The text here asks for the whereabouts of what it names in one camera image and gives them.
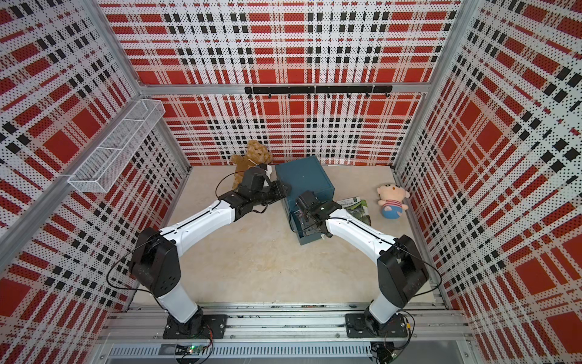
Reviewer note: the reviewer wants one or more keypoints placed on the white wire mesh basket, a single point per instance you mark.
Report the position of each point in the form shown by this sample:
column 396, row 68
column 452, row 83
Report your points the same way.
column 102, row 168

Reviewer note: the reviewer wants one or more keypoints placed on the teal drawer cabinet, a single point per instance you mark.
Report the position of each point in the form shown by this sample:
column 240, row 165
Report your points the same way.
column 303, row 175

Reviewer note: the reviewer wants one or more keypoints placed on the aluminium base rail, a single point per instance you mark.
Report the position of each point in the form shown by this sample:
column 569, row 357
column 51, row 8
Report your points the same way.
column 296, row 332

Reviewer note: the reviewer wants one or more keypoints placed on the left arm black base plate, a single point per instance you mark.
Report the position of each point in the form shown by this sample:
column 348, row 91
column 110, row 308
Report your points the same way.
column 199, row 326

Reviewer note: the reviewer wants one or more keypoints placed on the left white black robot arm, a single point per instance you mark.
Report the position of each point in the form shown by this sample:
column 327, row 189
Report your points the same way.
column 155, row 261

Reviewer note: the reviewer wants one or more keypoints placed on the green circuit board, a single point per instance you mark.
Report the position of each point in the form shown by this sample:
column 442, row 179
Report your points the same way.
column 190, row 350

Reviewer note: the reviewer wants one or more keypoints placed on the green white seed bag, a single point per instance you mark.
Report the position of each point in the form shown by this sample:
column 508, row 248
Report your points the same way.
column 354, row 204

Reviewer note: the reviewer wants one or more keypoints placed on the pink plush doll blue body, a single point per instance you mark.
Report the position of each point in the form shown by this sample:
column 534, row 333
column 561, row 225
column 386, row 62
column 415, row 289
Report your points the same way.
column 392, row 201

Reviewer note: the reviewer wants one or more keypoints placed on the black hook rail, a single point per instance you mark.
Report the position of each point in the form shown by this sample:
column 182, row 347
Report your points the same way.
column 326, row 90

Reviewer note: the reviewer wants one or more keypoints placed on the brown teddy bear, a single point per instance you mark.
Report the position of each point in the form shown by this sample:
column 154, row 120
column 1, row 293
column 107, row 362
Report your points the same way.
column 255, row 155

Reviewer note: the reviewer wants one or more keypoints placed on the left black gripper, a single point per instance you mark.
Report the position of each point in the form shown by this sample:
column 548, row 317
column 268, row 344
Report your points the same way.
column 278, row 187

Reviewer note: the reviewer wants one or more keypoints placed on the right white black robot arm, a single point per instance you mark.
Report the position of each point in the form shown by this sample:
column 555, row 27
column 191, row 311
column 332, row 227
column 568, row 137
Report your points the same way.
column 401, row 272

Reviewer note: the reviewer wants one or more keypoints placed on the dark green seed bag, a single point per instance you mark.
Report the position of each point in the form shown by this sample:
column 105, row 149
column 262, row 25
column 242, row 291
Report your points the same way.
column 361, row 213

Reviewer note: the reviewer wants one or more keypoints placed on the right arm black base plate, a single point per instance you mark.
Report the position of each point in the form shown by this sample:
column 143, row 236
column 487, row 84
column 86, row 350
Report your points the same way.
column 364, row 325

